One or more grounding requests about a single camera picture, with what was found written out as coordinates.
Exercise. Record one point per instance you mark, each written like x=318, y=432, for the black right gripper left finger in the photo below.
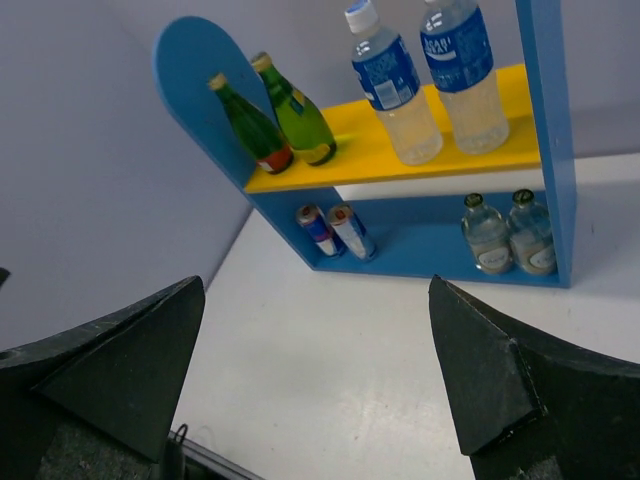
x=97, y=401

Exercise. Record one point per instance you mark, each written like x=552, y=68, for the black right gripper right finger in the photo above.
x=527, y=404

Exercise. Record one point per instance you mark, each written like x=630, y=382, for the silver blue can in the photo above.
x=311, y=218
x=352, y=231

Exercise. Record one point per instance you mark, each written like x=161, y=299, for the green glass bottle orange label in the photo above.
x=258, y=135

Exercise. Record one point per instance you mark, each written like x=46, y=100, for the green glass bottle gold cap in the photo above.
x=301, y=122

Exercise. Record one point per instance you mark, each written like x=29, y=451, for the blue label water bottle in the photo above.
x=390, y=82
x=458, y=53

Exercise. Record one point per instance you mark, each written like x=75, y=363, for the blue label water bottle front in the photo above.
x=458, y=53

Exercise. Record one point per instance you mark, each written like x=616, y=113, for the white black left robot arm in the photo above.
x=4, y=275

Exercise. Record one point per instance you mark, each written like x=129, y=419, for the blue and yellow shelf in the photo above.
x=416, y=236

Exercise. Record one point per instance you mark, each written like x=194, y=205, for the clear soda water bottle right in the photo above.
x=531, y=236

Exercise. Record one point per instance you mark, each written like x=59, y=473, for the clear soda water bottle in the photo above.
x=487, y=235
x=531, y=236

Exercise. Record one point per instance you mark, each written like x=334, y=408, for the clear soda water bottle left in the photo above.
x=487, y=235

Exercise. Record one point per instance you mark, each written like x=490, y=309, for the aluminium front rail frame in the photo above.
x=185, y=459

